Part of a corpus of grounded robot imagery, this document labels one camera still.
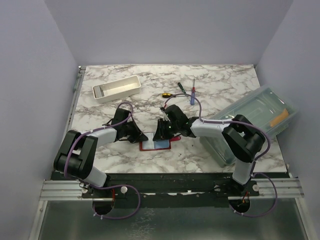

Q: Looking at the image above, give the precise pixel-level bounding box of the orange item in box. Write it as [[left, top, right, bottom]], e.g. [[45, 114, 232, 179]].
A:
[[269, 108, 289, 128]]

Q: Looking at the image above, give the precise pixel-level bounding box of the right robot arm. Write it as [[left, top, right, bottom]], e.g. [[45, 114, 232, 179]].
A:
[[152, 104, 266, 196]]

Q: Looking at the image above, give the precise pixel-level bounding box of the red card holder wallet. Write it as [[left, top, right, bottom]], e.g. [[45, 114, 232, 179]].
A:
[[139, 132, 181, 152]]

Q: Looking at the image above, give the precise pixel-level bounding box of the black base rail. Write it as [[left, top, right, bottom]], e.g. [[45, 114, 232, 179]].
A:
[[49, 172, 293, 208]]

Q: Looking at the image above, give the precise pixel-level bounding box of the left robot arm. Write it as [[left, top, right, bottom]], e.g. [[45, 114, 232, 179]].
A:
[[53, 108, 148, 198]]

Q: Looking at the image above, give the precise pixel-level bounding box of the yellow black screwdriver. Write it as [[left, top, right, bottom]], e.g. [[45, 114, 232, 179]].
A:
[[161, 92, 173, 99]]

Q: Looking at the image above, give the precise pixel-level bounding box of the clear plastic storage box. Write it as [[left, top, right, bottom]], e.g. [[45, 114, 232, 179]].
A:
[[200, 85, 299, 167]]

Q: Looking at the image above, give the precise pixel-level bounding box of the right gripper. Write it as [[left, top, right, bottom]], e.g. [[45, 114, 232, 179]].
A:
[[153, 118, 180, 142]]

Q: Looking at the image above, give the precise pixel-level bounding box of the green black screwdriver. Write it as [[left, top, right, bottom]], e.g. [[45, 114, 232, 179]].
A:
[[177, 82, 187, 94]]

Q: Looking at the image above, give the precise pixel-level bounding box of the blue red screwdriver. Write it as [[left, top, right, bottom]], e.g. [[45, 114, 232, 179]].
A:
[[190, 79, 196, 106]]

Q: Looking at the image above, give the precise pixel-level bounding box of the white rectangular tray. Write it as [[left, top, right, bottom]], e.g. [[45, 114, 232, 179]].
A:
[[92, 75, 141, 104]]

